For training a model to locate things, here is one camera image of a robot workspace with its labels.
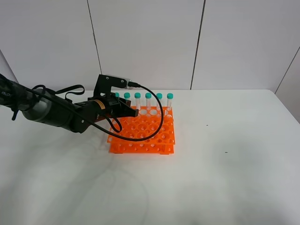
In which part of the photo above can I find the test tube with teal cap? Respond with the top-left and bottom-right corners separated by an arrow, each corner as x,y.
145,92 -> 152,111

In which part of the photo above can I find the orange test tube rack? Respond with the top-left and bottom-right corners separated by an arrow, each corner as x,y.
107,106 -> 175,155

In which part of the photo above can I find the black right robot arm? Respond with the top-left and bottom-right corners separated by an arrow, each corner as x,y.
0,75 -> 135,133

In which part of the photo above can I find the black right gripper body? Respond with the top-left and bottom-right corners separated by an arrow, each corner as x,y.
82,95 -> 122,122

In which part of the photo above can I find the black camera cable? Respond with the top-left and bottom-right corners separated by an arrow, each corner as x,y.
0,79 -> 165,142

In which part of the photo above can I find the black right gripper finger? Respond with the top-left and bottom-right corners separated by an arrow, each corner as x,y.
116,103 -> 137,117
116,97 -> 127,107

